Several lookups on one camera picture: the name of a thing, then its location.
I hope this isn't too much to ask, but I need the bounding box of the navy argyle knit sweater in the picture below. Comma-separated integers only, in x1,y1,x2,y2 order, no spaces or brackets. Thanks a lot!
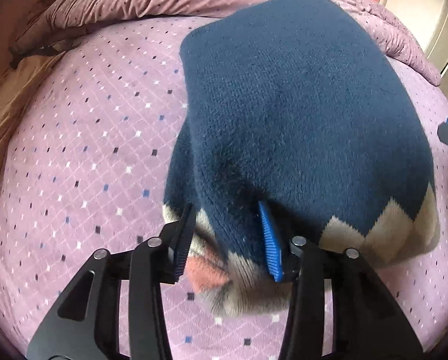
163,0,440,317

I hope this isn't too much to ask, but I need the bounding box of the purple dotted bed sheet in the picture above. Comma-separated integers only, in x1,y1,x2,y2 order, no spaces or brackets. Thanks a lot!
0,17,448,359

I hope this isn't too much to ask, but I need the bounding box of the tan pillow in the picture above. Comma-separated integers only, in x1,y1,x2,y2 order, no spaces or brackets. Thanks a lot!
0,53,64,172

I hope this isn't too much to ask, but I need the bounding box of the purple dotted folded duvet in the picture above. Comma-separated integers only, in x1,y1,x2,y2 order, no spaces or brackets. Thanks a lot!
9,0,441,86

